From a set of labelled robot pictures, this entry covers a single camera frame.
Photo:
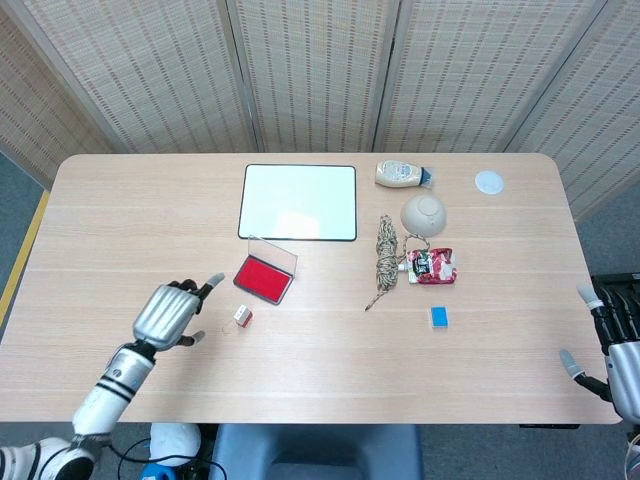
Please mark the blue grey robot torso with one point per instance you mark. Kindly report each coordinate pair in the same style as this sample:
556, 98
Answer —
320, 450

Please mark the blue white eraser block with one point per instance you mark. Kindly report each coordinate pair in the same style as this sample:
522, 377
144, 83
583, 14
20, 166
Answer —
439, 317

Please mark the white board black frame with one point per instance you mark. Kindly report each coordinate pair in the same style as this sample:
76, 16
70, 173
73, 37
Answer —
300, 200

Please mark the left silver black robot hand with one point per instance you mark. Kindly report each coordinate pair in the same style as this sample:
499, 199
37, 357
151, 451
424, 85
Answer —
165, 315

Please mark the blue round robot part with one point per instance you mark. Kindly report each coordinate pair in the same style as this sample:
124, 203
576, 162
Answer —
157, 472

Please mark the woven folding screen panel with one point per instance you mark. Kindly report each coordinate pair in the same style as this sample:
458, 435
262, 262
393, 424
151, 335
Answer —
30, 100
600, 125
475, 75
310, 75
150, 75

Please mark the red ink pad clear lid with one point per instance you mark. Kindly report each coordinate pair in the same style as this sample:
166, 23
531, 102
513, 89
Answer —
262, 277

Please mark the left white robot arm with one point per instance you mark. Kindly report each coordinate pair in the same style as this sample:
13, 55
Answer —
107, 395

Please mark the white robot shoulder housing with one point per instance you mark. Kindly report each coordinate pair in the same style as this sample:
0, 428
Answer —
175, 442

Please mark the small red white stamp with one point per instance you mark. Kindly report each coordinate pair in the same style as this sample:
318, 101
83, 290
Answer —
242, 316

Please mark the red drink pouch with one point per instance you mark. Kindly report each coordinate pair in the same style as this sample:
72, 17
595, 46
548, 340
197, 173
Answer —
435, 267

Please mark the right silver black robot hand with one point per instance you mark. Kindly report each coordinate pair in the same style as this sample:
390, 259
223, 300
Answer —
625, 370

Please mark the upturned beige bowl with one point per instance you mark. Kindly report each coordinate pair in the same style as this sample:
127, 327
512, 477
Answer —
424, 215

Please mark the mayonnaise squeeze bottle blue cap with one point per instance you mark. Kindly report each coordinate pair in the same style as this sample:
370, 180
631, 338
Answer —
397, 174

